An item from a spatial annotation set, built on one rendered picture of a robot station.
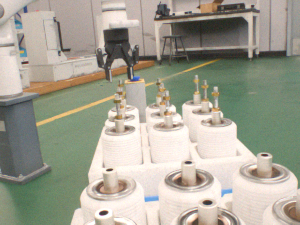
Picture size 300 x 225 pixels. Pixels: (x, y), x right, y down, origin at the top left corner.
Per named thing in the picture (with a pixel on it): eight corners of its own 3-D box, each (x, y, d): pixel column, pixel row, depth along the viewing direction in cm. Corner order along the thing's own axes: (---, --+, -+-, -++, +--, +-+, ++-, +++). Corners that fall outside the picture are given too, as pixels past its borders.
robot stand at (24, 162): (-6, 179, 114) (-23, 100, 107) (26, 164, 127) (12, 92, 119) (21, 185, 107) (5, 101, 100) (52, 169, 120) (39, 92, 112)
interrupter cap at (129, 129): (129, 137, 71) (128, 134, 71) (99, 136, 74) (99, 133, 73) (140, 128, 78) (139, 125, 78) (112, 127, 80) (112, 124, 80)
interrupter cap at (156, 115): (178, 112, 91) (177, 109, 91) (176, 119, 83) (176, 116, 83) (152, 113, 92) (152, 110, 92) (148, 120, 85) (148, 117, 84)
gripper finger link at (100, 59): (97, 47, 92) (103, 66, 94) (92, 49, 91) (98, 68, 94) (101, 47, 90) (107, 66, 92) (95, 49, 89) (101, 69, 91)
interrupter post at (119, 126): (123, 133, 74) (121, 120, 74) (113, 133, 75) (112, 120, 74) (126, 131, 77) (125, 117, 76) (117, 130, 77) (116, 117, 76)
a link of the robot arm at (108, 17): (111, 28, 84) (109, 4, 83) (96, 31, 94) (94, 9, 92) (140, 26, 89) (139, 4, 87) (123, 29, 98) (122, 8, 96)
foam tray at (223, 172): (97, 243, 74) (87, 174, 70) (108, 174, 112) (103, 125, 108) (257, 227, 76) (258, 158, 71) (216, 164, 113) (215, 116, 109)
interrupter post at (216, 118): (220, 122, 78) (220, 109, 77) (222, 124, 75) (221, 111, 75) (210, 123, 78) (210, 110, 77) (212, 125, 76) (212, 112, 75)
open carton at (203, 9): (205, 14, 542) (204, 1, 537) (226, 12, 516) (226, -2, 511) (195, 14, 521) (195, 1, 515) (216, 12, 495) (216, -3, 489)
